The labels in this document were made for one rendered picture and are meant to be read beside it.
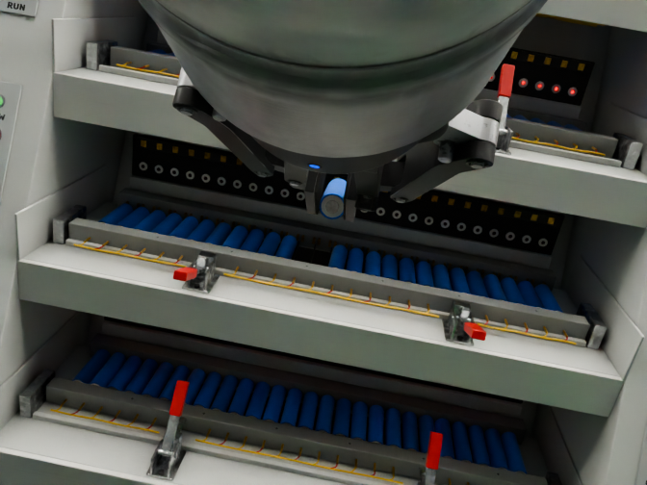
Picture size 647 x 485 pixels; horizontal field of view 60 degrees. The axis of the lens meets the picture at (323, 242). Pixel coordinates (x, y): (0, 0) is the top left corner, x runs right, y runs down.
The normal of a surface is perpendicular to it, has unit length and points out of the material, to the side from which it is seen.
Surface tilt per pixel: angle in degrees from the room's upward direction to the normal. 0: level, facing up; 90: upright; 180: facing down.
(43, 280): 113
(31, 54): 90
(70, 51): 90
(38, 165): 90
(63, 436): 23
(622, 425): 90
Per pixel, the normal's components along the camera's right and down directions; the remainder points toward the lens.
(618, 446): -0.04, 0.00
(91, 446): 0.16, -0.91
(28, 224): 0.98, 0.19
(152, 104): -0.11, 0.38
